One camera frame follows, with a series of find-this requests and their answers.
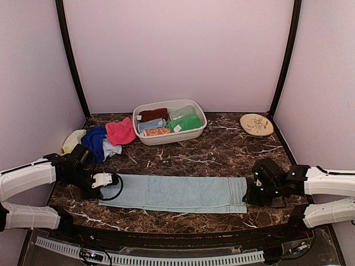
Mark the black front table rail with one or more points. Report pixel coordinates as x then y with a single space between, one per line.
113 228

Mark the rolled light blue towel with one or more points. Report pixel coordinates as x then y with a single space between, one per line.
152 124

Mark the large light blue towel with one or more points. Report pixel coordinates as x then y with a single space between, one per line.
178 194

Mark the rolled pale green towel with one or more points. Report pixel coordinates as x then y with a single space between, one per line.
181 112

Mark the rolled maroon towel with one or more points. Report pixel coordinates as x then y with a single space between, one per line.
148 115

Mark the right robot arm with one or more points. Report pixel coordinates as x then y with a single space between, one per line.
319 181

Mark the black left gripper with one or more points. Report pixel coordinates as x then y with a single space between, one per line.
96 194

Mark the black frame post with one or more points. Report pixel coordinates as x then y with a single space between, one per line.
64 30
295 18

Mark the dark blue towel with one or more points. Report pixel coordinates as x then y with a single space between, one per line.
93 140

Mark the yellow lemon print cloth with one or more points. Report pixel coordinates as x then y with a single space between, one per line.
72 140

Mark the black left frame post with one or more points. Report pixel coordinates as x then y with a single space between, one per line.
64 30

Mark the rolled orange patterned towel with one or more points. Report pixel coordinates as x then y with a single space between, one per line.
155 132

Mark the white slotted cable duct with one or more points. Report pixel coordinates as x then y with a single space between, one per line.
139 256

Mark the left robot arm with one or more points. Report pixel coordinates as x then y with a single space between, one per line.
26 177

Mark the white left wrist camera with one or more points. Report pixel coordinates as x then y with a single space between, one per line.
104 179

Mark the black right frame post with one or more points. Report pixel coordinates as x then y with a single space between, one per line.
295 18

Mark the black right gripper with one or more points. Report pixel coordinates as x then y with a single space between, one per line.
252 198

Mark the pink towel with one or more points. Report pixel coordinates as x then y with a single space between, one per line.
120 133

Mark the small pale blue cloth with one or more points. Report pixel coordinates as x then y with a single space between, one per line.
110 150

